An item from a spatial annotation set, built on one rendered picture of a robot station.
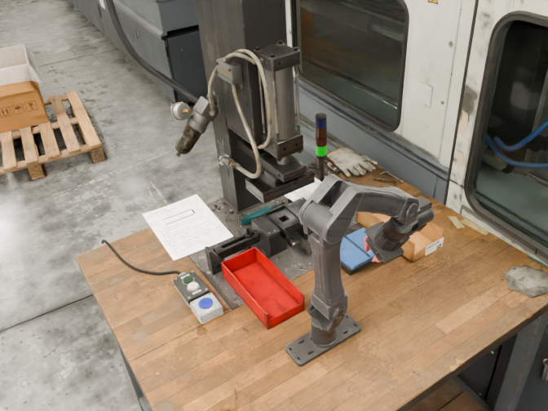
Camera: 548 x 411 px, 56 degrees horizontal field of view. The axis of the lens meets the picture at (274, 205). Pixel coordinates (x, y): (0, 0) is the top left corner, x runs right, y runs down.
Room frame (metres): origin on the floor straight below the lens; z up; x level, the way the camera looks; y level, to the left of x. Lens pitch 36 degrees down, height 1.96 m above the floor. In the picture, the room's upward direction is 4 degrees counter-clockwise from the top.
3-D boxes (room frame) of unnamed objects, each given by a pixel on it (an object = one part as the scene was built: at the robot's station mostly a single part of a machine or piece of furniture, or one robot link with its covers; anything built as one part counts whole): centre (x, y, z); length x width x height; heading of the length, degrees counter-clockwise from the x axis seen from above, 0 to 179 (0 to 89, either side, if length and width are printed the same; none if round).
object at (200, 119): (1.48, 0.21, 1.25); 0.19 x 0.07 x 0.19; 120
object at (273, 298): (1.06, 0.05, 0.93); 0.25 x 0.12 x 0.06; 30
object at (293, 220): (1.30, -0.04, 0.98); 0.20 x 0.10 x 0.01; 120
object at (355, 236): (1.20, -0.29, 0.93); 0.15 x 0.07 x 0.03; 30
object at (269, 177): (1.35, 0.01, 1.22); 0.26 x 0.18 x 0.30; 30
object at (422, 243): (1.27, -0.39, 0.93); 0.25 x 0.13 x 0.08; 30
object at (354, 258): (1.17, -0.21, 0.93); 0.15 x 0.07 x 0.03; 30
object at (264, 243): (1.30, -0.04, 0.94); 0.20 x 0.10 x 0.07; 120
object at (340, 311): (0.88, -0.11, 1.00); 0.09 x 0.06 x 0.06; 33
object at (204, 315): (1.00, 0.21, 0.90); 0.07 x 0.07 x 0.06; 30
